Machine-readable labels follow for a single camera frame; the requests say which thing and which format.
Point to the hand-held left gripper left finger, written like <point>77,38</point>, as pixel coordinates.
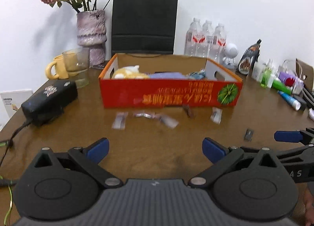
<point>99,148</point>

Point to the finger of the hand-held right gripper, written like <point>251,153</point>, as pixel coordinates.
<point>287,136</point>
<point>289,151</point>

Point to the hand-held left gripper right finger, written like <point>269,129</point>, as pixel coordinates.
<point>213,150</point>

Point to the blue patterned packet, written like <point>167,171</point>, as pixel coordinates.
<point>196,74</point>

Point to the red cardboard box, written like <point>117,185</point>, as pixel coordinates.
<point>159,93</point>

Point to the white and tan plush toy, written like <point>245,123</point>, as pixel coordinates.
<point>130,72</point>

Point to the purple knitted pouch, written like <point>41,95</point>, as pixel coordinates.
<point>166,76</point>

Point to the wooden desktop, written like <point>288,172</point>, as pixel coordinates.
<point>147,142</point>

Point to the person's right hand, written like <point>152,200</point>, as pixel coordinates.
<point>309,201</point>

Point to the white small packet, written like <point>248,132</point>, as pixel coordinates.
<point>216,115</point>

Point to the blue tube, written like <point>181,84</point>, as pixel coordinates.
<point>290,101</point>

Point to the green tube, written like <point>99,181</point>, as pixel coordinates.
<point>282,86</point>

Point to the purple gift bag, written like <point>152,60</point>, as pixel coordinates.
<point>292,80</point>

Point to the brown cardboard piece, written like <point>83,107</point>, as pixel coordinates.
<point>306,71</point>

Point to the black power adapter box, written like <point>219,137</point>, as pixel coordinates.
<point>49,101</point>

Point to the white jar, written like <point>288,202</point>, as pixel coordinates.
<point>257,71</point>

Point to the dark sauce pouch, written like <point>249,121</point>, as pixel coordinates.
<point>249,59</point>

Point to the clear glass cup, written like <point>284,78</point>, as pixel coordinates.
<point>76,64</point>

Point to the yellow mug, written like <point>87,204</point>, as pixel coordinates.
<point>57,69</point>

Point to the white printed card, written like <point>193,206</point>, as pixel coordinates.
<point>14,103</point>

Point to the white robot figurine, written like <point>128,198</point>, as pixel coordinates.
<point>230,53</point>

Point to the black paper bag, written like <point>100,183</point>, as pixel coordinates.
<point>144,20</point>

